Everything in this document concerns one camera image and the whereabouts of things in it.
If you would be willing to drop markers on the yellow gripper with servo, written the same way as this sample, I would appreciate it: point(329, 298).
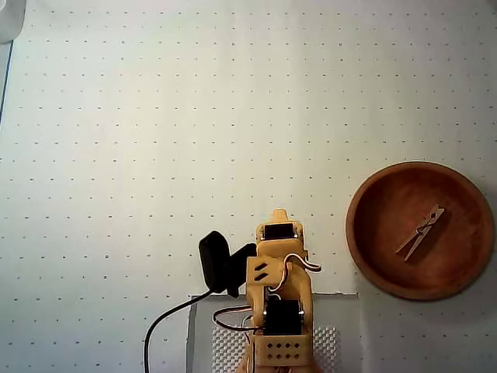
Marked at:
point(278, 247)

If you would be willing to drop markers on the wooden clothespin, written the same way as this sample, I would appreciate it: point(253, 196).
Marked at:
point(433, 217)

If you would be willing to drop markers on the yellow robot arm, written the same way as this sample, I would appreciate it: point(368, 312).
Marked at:
point(299, 287)

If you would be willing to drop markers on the brown wooden bowl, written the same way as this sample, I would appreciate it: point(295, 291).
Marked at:
point(388, 202)

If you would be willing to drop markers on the white textured mat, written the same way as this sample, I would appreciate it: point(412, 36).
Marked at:
point(326, 346)

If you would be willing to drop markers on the white blurry object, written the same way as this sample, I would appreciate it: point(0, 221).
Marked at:
point(9, 19)

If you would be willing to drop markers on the black webcam with mount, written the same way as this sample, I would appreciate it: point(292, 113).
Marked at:
point(213, 260)

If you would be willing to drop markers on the grey base plate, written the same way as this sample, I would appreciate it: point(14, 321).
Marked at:
point(338, 311)

